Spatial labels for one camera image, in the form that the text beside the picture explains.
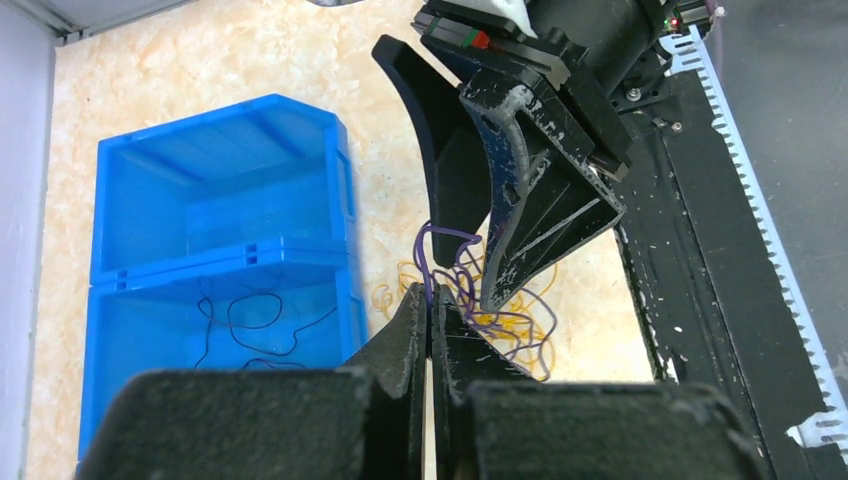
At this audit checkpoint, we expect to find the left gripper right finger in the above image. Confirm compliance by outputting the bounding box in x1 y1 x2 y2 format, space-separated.
431 287 768 479

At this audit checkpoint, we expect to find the blue three-compartment plastic bin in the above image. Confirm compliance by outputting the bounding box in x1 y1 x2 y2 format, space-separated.
78 94 368 453

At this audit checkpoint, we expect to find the colourful wire bundle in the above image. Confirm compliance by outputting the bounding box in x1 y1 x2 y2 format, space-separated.
370 221 561 384

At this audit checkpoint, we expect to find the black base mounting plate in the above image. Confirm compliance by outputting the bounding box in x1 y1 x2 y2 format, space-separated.
612 72 847 479

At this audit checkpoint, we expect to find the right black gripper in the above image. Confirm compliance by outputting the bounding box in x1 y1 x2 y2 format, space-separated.
371 1 670 312

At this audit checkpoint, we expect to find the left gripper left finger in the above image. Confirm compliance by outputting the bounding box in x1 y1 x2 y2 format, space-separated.
76 283 429 479

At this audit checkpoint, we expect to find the white slotted cable duct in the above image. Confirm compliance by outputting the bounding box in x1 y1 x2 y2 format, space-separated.
660 26 847 458

